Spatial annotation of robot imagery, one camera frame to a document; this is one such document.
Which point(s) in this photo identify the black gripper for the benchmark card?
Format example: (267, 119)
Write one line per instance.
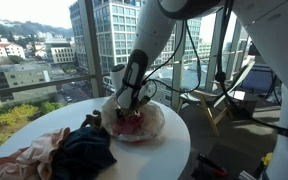
(121, 114)

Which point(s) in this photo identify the magenta shirt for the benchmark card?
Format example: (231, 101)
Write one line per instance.
(129, 126)

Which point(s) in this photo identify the black shirt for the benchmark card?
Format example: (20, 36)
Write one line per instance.
(84, 153)

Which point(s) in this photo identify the peach shirt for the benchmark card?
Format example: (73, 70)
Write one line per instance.
(40, 150)

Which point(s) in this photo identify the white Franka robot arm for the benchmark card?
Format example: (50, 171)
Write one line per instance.
(260, 40)

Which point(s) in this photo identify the dark brown plush toy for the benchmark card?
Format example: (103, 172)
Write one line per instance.
(91, 119)

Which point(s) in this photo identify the white red plastic bag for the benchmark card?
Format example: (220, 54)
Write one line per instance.
(150, 123)

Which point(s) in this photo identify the vertical window mullion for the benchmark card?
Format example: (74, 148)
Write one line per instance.
(179, 66)
(91, 46)

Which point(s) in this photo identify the wooden folding chair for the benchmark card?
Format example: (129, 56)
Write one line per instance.
(204, 100)

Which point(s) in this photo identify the horizontal window railing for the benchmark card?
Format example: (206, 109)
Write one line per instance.
(37, 85)

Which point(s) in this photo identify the red black hand tool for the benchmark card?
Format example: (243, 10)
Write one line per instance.
(212, 165)

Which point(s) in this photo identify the blue fabric chair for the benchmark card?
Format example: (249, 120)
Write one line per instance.
(259, 80)

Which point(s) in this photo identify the small yellow object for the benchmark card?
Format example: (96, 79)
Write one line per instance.
(267, 158)

